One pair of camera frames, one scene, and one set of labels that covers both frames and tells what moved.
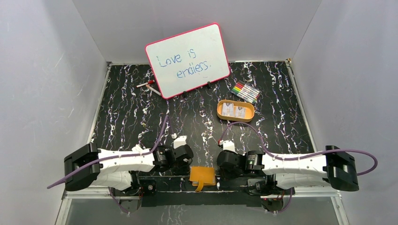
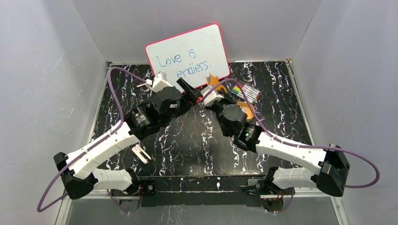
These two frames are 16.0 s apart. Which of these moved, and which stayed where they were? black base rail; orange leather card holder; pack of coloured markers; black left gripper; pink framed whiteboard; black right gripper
Moved: orange leather card holder; black left gripper; black right gripper
Stayed: black base rail; pack of coloured markers; pink framed whiteboard
